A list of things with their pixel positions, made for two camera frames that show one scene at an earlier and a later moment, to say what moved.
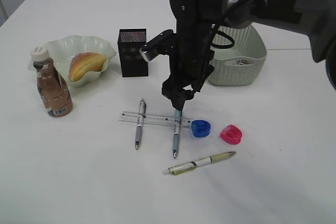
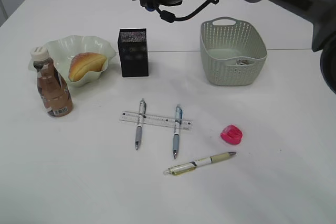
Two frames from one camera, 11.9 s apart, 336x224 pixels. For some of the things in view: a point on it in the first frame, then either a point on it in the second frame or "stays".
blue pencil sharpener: [200, 128] to [150, 9]
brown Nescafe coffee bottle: [53, 88] stays
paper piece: [241, 62] stays
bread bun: [82, 63] stays
